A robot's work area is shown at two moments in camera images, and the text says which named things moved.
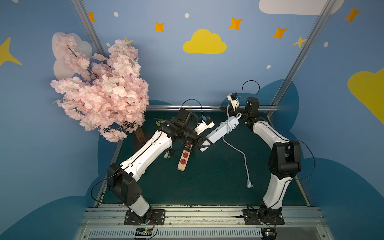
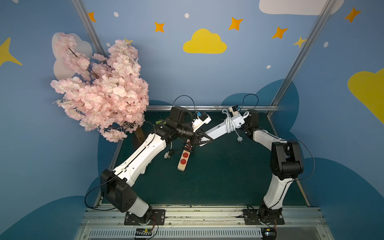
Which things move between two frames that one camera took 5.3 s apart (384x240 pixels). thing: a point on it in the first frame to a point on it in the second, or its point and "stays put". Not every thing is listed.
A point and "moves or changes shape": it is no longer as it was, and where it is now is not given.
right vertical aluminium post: [301, 57] stays put
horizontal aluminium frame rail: [213, 107] stays put
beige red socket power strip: [183, 160] stays put
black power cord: [188, 147] stays put
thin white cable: [228, 127] moves or changes shape
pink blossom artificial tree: [112, 96] stays put
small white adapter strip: [222, 130] moves or changes shape
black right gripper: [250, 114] to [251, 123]
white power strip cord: [167, 155] stays put
